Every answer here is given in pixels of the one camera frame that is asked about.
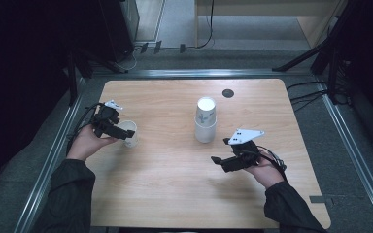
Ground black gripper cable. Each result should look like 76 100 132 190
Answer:
255 145 288 183
65 102 107 156

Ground grey tape piece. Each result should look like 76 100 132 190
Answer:
309 195 335 207

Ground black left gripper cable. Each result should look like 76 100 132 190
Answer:
65 102 107 156

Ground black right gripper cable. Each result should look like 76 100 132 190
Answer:
255 145 288 183

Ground single white paper cup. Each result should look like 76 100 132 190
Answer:
118 119 140 150

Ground person's left hand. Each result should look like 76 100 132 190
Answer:
65 123 119 162

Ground black floor cables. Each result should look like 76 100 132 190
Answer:
286 80 330 113

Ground stack of white paper cups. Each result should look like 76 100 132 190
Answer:
193 96 219 145

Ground person's right hand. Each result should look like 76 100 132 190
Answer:
244 156 286 190

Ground black computer tower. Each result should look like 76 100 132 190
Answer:
98 0 141 63

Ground black metal stand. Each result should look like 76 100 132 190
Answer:
65 48 130 107
271 0 373 106

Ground light wooden furniture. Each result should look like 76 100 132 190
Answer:
193 0 348 50

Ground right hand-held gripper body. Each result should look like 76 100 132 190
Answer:
227 128 266 171

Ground white floor cable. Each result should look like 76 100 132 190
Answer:
119 45 144 71

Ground metal floor rail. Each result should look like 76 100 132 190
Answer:
13 77 85 233
315 76 373 233
90 68 313 80

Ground black hanging cable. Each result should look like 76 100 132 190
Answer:
195 0 216 50

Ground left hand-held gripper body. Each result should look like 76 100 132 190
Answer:
91 99 124 139

